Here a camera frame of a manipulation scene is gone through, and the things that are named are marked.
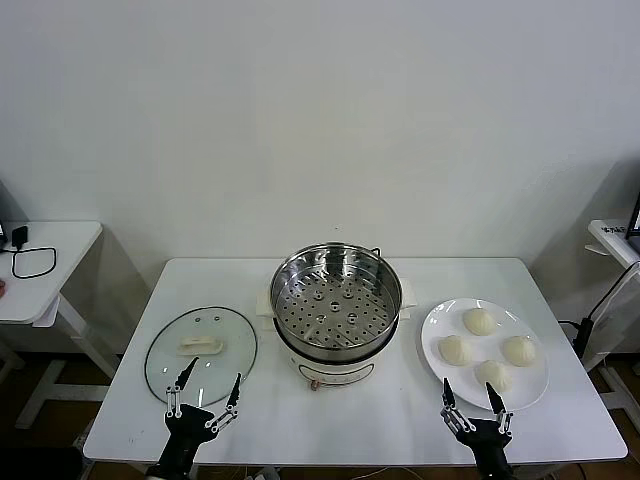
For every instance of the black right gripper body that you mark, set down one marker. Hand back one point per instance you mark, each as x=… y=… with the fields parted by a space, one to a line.
x=490 y=447

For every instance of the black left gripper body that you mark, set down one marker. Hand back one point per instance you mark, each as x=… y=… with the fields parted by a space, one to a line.
x=187 y=425

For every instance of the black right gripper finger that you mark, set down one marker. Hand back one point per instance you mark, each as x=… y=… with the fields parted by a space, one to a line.
x=448 y=397
x=496 y=400

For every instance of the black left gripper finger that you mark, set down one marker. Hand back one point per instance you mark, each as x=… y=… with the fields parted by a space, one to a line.
x=186 y=374
x=234 y=395

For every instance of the white steamed baozi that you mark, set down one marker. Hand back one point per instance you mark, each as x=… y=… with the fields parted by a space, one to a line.
x=520 y=351
x=479 y=321
x=492 y=371
x=456 y=350

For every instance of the stainless steel steamer basket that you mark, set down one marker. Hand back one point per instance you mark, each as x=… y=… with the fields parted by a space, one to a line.
x=300 y=320

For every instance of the round white plate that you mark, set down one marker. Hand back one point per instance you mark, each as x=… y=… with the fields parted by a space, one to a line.
x=440 y=380

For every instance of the white electric cooking pot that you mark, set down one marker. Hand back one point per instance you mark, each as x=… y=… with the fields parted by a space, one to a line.
x=330 y=372

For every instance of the white side table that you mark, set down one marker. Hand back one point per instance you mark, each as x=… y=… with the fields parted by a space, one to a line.
x=60 y=260

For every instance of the small red item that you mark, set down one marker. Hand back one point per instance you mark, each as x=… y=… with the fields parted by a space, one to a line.
x=3 y=290

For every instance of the black power adapter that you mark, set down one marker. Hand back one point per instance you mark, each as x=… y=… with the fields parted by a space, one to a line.
x=20 y=237

